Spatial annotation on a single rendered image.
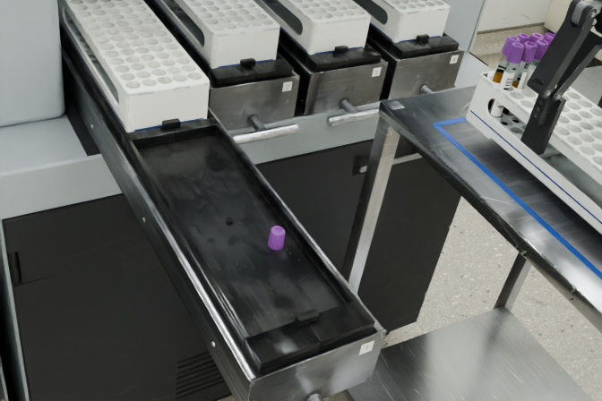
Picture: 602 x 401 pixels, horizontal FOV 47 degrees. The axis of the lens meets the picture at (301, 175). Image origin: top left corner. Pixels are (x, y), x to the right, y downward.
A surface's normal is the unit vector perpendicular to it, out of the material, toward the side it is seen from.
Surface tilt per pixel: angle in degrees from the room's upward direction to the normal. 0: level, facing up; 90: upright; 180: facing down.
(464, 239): 0
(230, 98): 90
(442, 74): 90
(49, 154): 0
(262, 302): 0
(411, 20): 90
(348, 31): 90
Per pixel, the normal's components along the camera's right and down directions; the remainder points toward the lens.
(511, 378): 0.14, -0.79
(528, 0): 0.49, 0.58
